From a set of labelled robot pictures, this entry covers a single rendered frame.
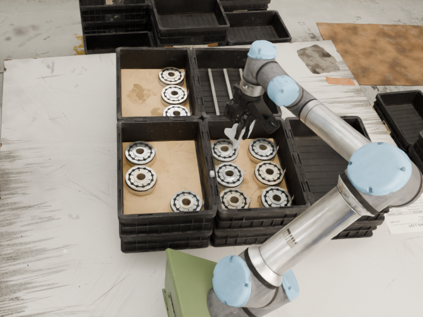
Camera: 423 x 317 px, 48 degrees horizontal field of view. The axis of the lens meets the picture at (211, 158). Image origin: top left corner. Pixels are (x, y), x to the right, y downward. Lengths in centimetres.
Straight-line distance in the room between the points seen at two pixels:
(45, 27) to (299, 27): 192
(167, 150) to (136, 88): 34
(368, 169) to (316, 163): 76
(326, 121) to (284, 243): 37
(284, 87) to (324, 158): 62
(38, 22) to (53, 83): 162
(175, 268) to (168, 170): 45
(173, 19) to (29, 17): 129
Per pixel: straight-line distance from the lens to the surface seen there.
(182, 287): 128
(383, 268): 178
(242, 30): 308
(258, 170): 165
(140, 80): 195
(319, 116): 130
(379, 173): 102
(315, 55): 245
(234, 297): 113
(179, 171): 164
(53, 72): 222
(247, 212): 146
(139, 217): 141
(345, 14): 424
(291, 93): 126
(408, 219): 194
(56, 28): 367
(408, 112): 307
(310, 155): 179
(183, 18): 292
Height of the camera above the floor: 213
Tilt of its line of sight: 50 degrees down
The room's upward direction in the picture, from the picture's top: 10 degrees clockwise
